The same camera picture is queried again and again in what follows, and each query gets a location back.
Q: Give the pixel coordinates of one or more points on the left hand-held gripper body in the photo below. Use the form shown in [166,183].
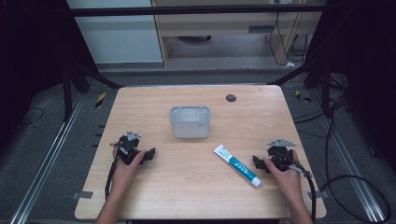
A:
[129,146]

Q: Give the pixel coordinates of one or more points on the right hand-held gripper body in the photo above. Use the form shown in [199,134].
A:
[280,154]

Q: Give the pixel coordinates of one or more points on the white and teal toothpaste tube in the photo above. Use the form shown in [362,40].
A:
[238,165]

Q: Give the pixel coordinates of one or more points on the grey plastic container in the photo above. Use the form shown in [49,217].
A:
[190,123]

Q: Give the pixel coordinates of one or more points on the person's left hand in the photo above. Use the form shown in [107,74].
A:
[124,174]

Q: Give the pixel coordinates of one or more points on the person's right hand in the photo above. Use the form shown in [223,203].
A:
[288,182]

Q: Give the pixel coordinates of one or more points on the yellow and black tape strip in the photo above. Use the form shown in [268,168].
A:
[302,97]
[100,100]

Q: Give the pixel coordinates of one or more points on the grey tape patch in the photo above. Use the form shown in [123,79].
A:
[320,195]
[82,195]

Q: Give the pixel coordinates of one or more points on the dark round table grommet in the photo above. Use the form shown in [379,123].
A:
[231,98]

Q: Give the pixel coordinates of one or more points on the small white plug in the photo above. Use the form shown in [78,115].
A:
[290,64]

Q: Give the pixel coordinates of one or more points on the white cabinet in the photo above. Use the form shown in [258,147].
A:
[118,37]

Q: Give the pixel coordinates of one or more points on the dark curtain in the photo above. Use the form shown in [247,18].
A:
[31,56]
[367,62]

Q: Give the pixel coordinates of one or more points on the light wooden desk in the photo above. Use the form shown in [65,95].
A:
[218,26]

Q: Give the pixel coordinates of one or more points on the aluminium floor rail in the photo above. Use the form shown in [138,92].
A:
[351,168]
[49,155]

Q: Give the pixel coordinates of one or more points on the black metal frame strut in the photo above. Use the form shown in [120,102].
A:
[93,76]
[311,70]

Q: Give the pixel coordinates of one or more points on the black horizontal frame bar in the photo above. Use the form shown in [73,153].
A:
[186,10]

